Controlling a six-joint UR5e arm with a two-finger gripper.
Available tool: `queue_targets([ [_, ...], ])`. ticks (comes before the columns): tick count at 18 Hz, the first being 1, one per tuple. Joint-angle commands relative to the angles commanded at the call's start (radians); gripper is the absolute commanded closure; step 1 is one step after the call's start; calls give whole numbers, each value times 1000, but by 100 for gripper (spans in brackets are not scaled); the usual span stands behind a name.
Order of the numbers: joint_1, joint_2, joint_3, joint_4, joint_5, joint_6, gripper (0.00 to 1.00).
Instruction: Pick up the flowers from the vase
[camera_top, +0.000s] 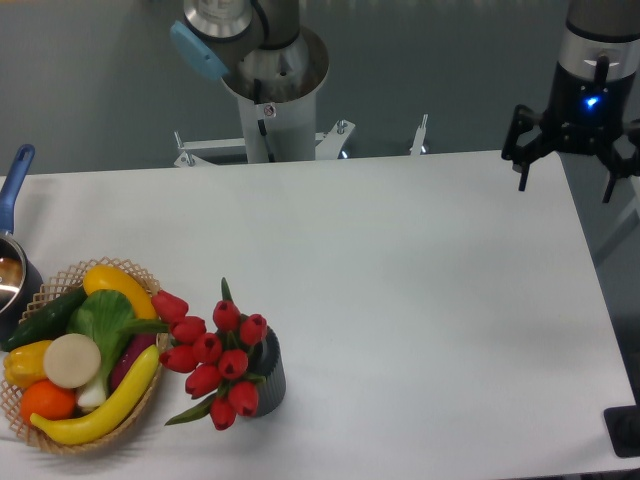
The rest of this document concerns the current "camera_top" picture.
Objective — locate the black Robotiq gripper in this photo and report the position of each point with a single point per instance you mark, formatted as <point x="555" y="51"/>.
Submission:
<point x="582" y="117"/>

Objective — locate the red tulip bouquet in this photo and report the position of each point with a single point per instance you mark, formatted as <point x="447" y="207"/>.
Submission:
<point x="216" y="363"/>

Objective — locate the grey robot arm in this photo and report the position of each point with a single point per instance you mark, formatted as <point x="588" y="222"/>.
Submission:
<point x="597" y="64"/>

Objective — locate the dark grey ribbed vase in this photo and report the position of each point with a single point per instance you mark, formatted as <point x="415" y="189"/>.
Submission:
<point x="266" y="361"/>

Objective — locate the black device at table edge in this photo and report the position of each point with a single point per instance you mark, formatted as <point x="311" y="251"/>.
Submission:
<point x="623" y="428"/>

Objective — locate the purple eggplant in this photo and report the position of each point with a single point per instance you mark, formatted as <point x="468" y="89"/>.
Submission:
<point x="134" y="348"/>

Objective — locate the yellow squash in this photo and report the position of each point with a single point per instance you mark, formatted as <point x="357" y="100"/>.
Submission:
<point x="106" y="277"/>

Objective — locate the green bok choy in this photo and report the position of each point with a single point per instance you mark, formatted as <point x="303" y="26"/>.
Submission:
<point x="107" y="317"/>

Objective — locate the yellow banana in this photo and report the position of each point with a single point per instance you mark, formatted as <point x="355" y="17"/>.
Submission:
<point x="111" y="413"/>

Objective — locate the woven wicker basket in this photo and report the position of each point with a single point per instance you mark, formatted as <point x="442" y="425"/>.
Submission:
<point x="64" y="281"/>

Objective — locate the beige round disc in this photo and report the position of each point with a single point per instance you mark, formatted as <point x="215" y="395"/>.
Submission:
<point x="72" y="360"/>

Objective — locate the green cucumber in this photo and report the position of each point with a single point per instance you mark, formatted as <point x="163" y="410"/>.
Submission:
<point x="48" y="322"/>

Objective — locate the orange fruit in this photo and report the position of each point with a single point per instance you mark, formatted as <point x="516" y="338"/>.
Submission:
<point x="48" y="400"/>

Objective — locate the yellow bell pepper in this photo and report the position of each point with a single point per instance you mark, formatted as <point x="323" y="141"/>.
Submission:
<point x="24" y="366"/>

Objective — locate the white metal mounting frame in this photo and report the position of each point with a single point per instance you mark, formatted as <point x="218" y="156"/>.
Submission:
<point x="328" y="145"/>

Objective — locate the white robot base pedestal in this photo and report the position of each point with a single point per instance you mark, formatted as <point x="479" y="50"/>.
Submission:
<point x="272" y="64"/>

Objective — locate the blue handled saucepan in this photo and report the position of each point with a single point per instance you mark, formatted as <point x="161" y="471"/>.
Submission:
<point x="20" y="279"/>

